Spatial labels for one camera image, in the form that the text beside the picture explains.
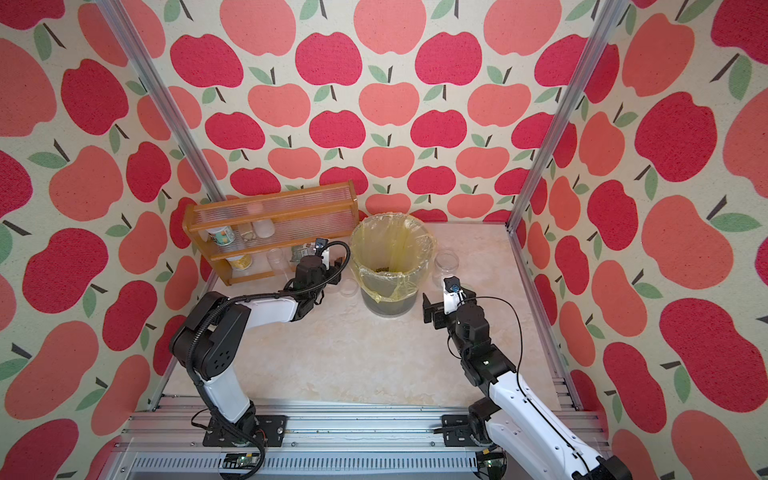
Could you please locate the grey bin with yellow bag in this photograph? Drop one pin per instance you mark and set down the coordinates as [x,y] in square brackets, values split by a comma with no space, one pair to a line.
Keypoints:
[391,256]

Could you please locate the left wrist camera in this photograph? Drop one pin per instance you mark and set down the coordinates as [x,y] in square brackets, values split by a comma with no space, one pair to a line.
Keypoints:
[322,250]

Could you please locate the right aluminium frame post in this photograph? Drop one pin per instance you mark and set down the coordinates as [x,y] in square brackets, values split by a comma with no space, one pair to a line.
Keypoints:
[602,32]

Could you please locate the short clear jar with beans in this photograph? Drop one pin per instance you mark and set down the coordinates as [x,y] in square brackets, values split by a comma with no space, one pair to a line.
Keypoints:
[278,262]

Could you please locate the glass jar with mung beans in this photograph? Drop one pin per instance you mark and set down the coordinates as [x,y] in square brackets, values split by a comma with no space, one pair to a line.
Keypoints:
[446,264]

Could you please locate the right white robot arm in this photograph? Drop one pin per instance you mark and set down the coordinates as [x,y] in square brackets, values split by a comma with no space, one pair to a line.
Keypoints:
[510,415]

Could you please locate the green packet on shelf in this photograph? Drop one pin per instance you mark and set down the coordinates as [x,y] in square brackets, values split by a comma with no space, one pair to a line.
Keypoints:
[300,251]

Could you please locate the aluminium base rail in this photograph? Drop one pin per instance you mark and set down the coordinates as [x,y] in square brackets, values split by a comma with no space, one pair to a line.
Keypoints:
[320,440]

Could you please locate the aluminium frame post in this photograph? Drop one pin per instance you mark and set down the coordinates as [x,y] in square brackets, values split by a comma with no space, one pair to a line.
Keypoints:
[602,32]
[130,40]

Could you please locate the small circuit board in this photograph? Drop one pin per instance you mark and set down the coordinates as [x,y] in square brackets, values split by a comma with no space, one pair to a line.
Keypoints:
[241,461]

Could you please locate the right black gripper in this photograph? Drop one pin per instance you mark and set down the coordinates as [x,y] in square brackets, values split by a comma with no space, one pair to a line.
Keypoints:
[433,309]

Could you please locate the white printed cup on shelf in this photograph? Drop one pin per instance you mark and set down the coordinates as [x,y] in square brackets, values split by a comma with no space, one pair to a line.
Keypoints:
[222,236]

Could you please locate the yellow can on shelf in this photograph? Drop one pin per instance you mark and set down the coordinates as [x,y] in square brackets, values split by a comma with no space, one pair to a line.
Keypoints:
[240,262]

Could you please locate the orange wooden shelf rack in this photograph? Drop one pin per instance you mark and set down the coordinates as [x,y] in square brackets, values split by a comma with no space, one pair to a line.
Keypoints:
[300,216]

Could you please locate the white bottle on shelf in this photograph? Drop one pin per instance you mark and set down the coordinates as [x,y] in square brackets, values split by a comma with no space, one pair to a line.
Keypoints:
[262,228]

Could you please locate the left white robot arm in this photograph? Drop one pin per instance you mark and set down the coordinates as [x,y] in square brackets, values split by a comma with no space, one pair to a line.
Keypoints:
[207,343]

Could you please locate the left aluminium frame post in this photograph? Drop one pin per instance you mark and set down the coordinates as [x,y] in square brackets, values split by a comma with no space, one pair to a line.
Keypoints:
[130,40]

